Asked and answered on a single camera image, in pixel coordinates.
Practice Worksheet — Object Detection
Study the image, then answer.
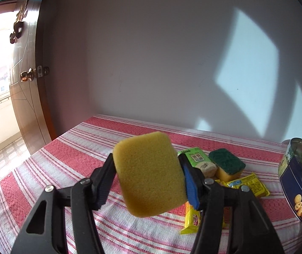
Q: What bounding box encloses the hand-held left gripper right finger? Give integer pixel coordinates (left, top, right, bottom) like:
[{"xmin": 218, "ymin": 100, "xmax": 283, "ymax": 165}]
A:
[{"xmin": 178, "ymin": 155, "xmax": 285, "ymax": 254}]

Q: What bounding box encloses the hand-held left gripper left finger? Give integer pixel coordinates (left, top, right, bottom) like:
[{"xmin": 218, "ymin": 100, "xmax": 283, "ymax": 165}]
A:
[{"xmin": 10, "ymin": 153, "xmax": 118, "ymax": 254}]

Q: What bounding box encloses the blue round cookie tin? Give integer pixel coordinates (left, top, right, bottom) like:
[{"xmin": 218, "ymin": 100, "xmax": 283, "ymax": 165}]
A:
[{"xmin": 277, "ymin": 137, "xmax": 302, "ymax": 226}]

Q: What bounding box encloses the small green beige tissue pack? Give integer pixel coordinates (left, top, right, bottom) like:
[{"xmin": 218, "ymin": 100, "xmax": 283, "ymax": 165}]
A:
[{"xmin": 177, "ymin": 148, "xmax": 217, "ymax": 178}]

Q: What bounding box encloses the yellow snack packet red print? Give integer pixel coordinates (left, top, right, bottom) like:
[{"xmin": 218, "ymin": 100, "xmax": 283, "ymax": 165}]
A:
[{"xmin": 181, "ymin": 201, "xmax": 228, "ymax": 235}]

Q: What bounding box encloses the green yellow scrub sponge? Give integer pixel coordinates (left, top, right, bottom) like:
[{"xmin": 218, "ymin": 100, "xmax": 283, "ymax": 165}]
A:
[{"xmin": 209, "ymin": 149, "xmax": 246, "ymax": 182}]

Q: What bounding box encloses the plain yellow sponge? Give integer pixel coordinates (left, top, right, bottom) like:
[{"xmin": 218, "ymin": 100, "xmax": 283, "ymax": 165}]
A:
[{"xmin": 113, "ymin": 132, "xmax": 188, "ymax": 218}]

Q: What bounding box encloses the yellow snack packet blue strip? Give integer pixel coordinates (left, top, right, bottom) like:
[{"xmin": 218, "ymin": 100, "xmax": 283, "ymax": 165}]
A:
[{"xmin": 226, "ymin": 173, "xmax": 270, "ymax": 197}]

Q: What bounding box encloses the red white striped bed cover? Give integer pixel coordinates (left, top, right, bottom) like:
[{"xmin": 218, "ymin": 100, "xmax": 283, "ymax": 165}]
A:
[{"xmin": 0, "ymin": 114, "xmax": 302, "ymax": 254}]

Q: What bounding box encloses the brown wooden door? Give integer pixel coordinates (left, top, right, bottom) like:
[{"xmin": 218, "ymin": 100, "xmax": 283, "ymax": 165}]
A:
[{"xmin": 0, "ymin": 0, "xmax": 57, "ymax": 155}]

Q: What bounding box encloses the metal door latch plate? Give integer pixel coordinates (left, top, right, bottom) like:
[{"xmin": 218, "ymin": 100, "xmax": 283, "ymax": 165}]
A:
[{"xmin": 36, "ymin": 65, "xmax": 51, "ymax": 78}]

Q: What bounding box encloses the brass door knob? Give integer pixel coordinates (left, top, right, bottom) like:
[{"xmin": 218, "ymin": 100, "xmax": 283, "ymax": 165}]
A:
[{"xmin": 21, "ymin": 68, "xmax": 34, "ymax": 82}]

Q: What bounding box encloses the dark hanging door ornament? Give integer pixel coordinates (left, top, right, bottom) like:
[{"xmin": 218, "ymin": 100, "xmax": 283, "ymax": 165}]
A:
[{"xmin": 9, "ymin": 4, "xmax": 29, "ymax": 44}]

